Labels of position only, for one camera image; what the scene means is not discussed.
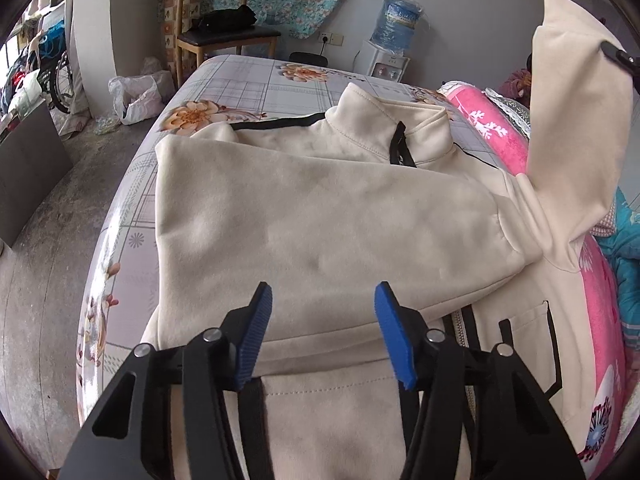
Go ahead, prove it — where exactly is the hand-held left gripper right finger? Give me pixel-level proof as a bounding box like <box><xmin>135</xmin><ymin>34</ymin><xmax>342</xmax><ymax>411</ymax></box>
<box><xmin>375</xmin><ymin>281</ymin><xmax>586</xmax><ymax>480</ymax></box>

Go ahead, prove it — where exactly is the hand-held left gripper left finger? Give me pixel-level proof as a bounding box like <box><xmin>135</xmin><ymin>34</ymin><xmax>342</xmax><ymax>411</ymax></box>
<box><xmin>59</xmin><ymin>281</ymin><xmax>273</xmax><ymax>480</ymax></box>

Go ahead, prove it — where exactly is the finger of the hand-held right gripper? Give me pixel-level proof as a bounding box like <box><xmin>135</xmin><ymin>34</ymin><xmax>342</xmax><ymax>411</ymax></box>
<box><xmin>601</xmin><ymin>41</ymin><xmax>640</xmax><ymax>78</ymax></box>

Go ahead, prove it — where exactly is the cream jacket with black trim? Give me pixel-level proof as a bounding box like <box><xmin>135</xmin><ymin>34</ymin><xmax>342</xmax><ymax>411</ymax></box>
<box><xmin>139</xmin><ymin>0</ymin><xmax>636</xmax><ymax>480</ymax></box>

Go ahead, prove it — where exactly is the lace trimmed pillow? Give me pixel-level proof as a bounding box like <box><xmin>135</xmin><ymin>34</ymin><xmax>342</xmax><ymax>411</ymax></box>
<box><xmin>482</xmin><ymin>87</ymin><xmax>533</xmax><ymax>133</ymax></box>

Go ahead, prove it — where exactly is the blue patterned quilt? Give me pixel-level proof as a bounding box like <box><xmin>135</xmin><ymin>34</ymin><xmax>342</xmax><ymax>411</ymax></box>
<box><xmin>595</xmin><ymin>187</ymin><xmax>640</xmax><ymax>351</ymax></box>

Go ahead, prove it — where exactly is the pink floral quilt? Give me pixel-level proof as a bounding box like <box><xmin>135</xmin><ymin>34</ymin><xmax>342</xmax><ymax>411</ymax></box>
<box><xmin>437</xmin><ymin>80</ymin><xmax>631</xmax><ymax>466</ymax></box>

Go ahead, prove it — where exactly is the blue water bottle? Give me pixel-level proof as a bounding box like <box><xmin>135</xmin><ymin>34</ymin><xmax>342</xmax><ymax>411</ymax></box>
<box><xmin>370</xmin><ymin>0</ymin><xmax>426</xmax><ymax>56</ymax></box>

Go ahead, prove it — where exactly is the white water dispenser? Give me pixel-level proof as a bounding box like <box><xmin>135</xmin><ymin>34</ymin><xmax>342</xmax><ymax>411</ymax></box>
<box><xmin>352</xmin><ymin>40</ymin><xmax>411</xmax><ymax>83</ymax></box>

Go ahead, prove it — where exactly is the bed with floral checked sheet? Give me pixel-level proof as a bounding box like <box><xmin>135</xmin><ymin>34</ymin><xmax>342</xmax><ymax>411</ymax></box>
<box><xmin>75</xmin><ymin>54</ymin><xmax>506</xmax><ymax>461</ymax></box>

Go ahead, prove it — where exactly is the white plastic bag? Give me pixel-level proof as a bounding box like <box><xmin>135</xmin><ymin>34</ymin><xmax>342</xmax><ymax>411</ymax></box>
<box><xmin>109</xmin><ymin>71</ymin><xmax>176</xmax><ymax>126</ymax></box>

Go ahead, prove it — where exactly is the grey cabinet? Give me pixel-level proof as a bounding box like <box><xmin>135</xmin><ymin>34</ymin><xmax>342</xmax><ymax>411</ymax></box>
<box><xmin>0</xmin><ymin>107</ymin><xmax>73</xmax><ymax>246</ymax></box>

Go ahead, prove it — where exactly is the black stool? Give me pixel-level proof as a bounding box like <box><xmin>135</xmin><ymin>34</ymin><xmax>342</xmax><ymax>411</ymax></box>
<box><xmin>289</xmin><ymin>51</ymin><xmax>328</xmax><ymax>67</ymax></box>

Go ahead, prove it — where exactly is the wooden chair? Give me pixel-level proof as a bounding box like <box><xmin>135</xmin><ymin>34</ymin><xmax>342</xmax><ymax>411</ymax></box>
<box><xmin>172</xmin><ymin>0</ymin><xmax>282</xmax><ymax>88</ymax></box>

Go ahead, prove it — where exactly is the black bag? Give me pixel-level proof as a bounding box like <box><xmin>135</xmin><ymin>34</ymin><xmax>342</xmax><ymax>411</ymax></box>
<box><xmin>192</xmin><ymin>5</ymin><xmax>258</xmax><ymax>33</ymax></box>

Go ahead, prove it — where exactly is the wheelchair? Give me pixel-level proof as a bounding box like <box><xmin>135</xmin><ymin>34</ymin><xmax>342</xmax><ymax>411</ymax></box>
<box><xmin>30</xmin><ymin>20</ymin><xmax>76</xmax><ymax>113</ymax></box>

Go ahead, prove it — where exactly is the patterned cardboard box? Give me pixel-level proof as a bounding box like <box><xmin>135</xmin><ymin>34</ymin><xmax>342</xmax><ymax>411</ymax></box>
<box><xmin>159</xmin><ymin>0</ymin><xmax>201</xmax><ymax>51</ymax></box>

